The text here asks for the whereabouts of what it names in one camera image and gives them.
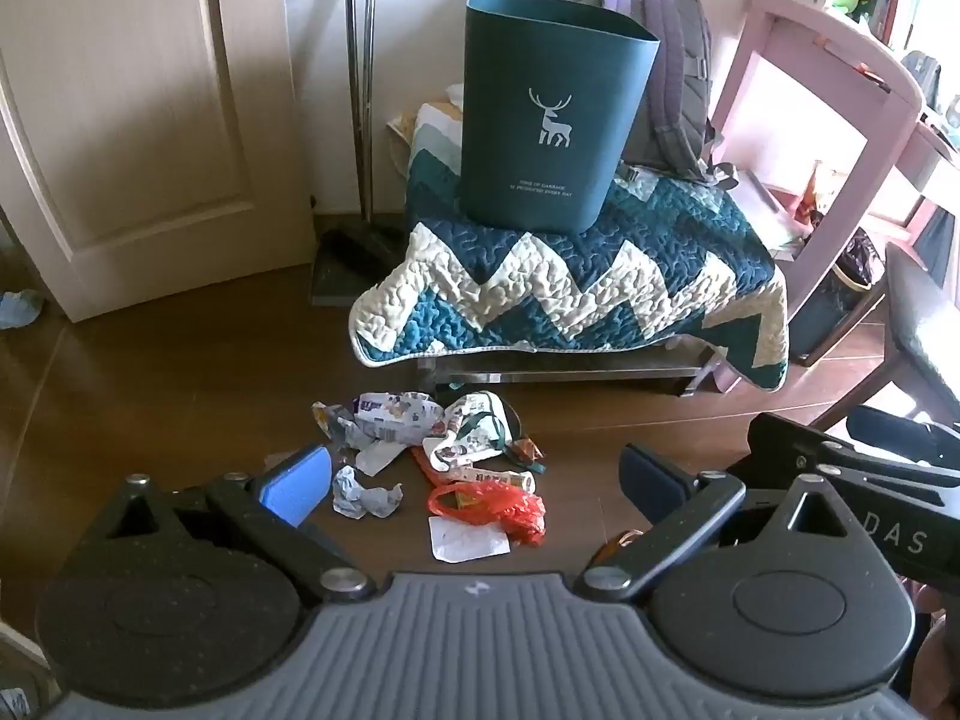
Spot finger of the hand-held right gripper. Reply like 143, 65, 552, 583
746, 412, 852, 482
846, 405, 960, 466

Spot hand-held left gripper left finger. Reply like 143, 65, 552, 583
64, 445, 376, 605

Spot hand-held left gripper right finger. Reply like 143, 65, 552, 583
574, 444, 893, 605

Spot red plastic bag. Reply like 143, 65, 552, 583
411, 446, 547, 547

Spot white bottle with yellow label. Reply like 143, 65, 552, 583
442, 465, 539, 494

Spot teal bin with deer print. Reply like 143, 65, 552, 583
459, 0, 661, 232

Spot orange plastic wrapper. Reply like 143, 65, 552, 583
592, 529, 646, 563

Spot crumpled paper ball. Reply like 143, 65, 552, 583
332, 465, 404, 520

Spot torn white paper scrap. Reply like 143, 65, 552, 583
352, 441, 410, 475

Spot black waste bin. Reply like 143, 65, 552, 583
787, 262, 886, 365

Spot brown snack wrapper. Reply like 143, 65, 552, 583
504, 439, 545, 475

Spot flat white paper sheet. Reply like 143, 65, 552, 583
429, 516, 511, 563

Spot dark purple plastic bag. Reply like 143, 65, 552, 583
836, 229, 890, 290

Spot teal white zigzag quilted blanket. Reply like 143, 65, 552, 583
349, 86, 790, 395

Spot white paper sheets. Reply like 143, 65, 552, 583
742, 187, 811, 260

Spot orange snack bag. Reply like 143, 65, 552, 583
795, 161, 837, 241

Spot blue cloth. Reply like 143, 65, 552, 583
0, 289, 47, 331

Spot small grey bag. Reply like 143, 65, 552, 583
900, 51, 942, 110

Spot purple grey backpack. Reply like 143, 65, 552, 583
536, 0, 740, 188

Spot pink wooden desk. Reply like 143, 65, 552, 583
709, 0, 960, 308

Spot beige wooden door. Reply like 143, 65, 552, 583
0, 0, 320, 323

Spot metal bench frame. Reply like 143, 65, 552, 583
416, 341, 740, 398

